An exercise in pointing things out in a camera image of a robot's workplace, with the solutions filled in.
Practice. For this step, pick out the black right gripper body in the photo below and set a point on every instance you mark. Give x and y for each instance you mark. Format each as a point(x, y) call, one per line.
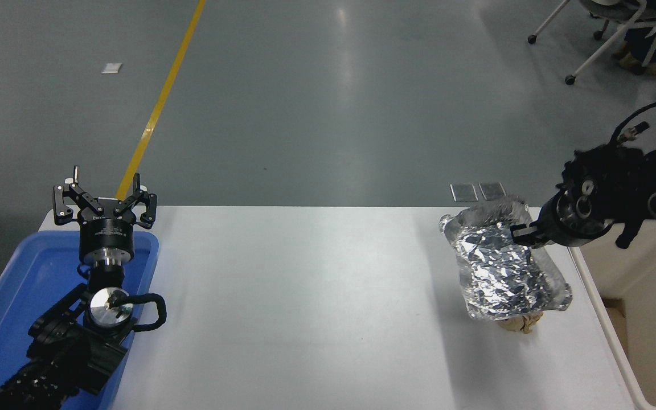
point(556, 225)

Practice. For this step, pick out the person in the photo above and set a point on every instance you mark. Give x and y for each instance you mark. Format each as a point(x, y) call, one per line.
point(647, 42)

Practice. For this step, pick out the white wheeled chair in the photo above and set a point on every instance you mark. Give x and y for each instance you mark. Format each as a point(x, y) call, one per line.
point(601, 51)

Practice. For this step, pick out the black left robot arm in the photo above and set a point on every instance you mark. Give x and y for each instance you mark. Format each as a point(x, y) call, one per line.
point(66, 353)

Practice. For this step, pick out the crumpled tan paper ball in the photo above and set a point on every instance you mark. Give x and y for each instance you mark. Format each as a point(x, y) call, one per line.
point(524, 323)

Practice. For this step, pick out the large pale plastic bin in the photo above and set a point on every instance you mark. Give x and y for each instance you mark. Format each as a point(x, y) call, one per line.
point(647, 273)

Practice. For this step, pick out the metal floor plate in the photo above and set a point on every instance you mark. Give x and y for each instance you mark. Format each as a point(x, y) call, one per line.
point(464, 192)
point(492, 190)

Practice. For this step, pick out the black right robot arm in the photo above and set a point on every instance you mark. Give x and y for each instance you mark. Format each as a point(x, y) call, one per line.
point(635, 182)

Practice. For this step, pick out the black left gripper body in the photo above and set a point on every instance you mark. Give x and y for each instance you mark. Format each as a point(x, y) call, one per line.
point(107, 239)

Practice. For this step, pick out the crinkled silver foil tray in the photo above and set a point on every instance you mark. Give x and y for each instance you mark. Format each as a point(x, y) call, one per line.
point(493, 273)

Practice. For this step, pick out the blue plastic tray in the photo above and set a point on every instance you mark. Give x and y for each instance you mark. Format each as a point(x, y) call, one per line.
point(26, 273)

